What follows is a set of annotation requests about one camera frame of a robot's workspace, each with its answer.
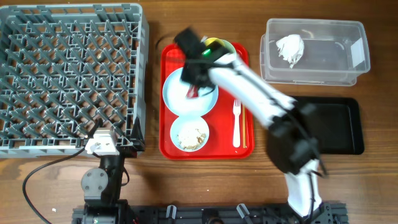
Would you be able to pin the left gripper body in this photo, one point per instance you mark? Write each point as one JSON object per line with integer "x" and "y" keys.
{"x": 130, "y": 150}

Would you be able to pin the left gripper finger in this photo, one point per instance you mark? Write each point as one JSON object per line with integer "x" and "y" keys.
{"x": 98, "y": 124}
{"x": 137, "y": 136}

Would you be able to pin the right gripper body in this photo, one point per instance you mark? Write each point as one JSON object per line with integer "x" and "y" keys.
{"x": 188, "y": 75}

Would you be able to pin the red snack wrapper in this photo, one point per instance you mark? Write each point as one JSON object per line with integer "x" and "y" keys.
{"x": 192, "y": 92}

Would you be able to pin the small light blue bowl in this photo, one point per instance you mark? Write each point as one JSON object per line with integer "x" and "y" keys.
{"x": 188, "y": 122}

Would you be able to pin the leftover rice with scraps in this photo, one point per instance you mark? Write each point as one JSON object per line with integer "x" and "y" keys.
{"x": 190, "y": 139}

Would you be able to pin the white napkin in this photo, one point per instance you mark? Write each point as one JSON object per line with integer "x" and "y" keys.
{"x": 291, "y": 48}

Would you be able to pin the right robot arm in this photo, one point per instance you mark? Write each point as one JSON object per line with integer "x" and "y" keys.
{"x": 291, "y": 124}

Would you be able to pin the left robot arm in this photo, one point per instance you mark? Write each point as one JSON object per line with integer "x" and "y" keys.
{"x": 102, "y": 185}

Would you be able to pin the grey dishwasher rack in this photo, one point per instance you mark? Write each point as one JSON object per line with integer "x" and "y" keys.
{"x": 65, "y": 66}

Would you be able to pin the large light blue plate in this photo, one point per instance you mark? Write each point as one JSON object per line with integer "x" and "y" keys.
{"x": 175, "y": 97}

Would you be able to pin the yellow plastic cup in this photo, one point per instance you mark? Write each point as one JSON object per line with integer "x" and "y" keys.
{"x": 214, "y": 42}

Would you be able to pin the light green bowl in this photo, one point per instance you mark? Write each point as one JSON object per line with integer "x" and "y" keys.
{"x": 229, "y": 49}

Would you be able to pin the white plastic fork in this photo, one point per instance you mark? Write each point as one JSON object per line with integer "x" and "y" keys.
{"x": 236, "y": 132}

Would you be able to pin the wooden chopstick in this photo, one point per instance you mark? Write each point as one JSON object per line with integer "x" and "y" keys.
{"x": 244, "y": 126}

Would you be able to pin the red plastic tray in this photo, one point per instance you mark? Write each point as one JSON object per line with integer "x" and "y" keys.
{"x": 220, "y": 121}

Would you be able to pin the clear plastic bin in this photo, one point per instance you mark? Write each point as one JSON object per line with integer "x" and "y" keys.
{"x": 334, "y": 52}

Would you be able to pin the black plastic tray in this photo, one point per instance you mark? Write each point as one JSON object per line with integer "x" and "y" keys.
{"x": 342, "y": 131}

